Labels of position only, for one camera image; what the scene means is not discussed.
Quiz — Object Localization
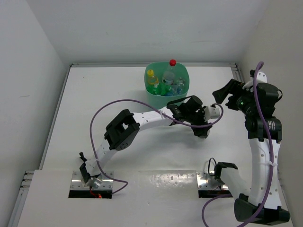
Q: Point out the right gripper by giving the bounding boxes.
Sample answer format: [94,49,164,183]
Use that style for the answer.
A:
[213,78,256,115]

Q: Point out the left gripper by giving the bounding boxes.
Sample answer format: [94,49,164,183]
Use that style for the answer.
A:
[185,105,211,135]

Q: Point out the black label clear bottle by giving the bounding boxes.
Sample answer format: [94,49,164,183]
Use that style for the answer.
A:
[174,78,186,95]

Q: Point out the blue cap blue label bottle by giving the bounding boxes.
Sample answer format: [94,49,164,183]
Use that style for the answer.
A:
[164,92,175,96]

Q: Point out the green plastic bottle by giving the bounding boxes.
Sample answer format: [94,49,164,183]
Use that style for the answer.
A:
[147,83,172,96]

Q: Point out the red cap red label bottle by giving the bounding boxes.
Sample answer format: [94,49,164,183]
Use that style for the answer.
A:
[162,59,177,85]

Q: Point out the yellow cap orange label bottle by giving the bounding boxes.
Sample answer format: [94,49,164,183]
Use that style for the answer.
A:
[147,70,159,86]

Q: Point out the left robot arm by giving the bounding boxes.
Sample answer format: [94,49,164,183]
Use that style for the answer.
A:
[80,96,220,186]

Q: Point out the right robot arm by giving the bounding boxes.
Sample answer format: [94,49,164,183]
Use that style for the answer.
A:
[213,79,290,226]

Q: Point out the green plastic bin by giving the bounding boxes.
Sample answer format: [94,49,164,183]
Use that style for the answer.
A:
[144,61,190,109]

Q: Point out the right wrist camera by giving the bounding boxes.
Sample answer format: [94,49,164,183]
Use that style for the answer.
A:
[242,70,267,92]

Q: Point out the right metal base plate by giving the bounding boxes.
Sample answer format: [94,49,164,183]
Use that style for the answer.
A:
[196,171,229,191]

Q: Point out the metal base plate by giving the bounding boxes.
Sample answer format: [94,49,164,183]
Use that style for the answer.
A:
[196,171,229,191]
[70,171,113,191]

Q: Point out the red wire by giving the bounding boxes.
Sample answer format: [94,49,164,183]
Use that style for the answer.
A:
[89,188,103,199]

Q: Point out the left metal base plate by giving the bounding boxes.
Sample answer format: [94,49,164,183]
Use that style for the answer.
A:
[70,171,113,191]

